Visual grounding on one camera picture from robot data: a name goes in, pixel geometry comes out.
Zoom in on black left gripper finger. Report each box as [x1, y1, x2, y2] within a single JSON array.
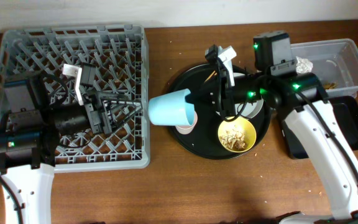
[[96, 91, 141, 105], [109, 104, 142, 131]]

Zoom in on light blue plastic cup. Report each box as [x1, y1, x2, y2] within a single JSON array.
[[148, 89, 195, 126]]

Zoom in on pink plastic cup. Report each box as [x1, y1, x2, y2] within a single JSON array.
[[175, 112, 198, 135]]

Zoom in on yellow plastic bowl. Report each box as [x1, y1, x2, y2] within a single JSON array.
[[218, 117, 257, 153]]

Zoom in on brown snack wrapper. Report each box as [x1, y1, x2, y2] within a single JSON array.
[[323, 83, 337, 90]]

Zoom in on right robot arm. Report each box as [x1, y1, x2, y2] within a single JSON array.
[[186, 30, 358, 223]]

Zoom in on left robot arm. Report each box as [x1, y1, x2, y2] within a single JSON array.
[[0, 72, 142, 223]]

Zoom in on grey plastic dishwasher rack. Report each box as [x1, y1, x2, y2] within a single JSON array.
[[0, 25, 150, 173]]

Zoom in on clear plastic waste bin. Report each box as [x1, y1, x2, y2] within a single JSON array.
[[291, 39, 358, 97]]

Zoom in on black rectangular waste tray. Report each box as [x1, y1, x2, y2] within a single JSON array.
[[277, 96, 358, 159]]

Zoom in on wooden chopstick upper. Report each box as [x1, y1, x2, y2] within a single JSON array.
[[205, 71, 216, 81]]

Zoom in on grey round plate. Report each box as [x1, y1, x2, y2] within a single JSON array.
[[216, 72, 263, 119]]

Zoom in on round black serving tray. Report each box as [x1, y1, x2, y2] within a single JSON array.
[[166, 63, 272, 160]]

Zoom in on food scraps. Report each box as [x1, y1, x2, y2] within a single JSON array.
[[219, 125, 247, 152]]

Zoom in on crumpled white paper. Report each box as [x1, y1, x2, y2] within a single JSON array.
[[296, 57, 313, 74]]

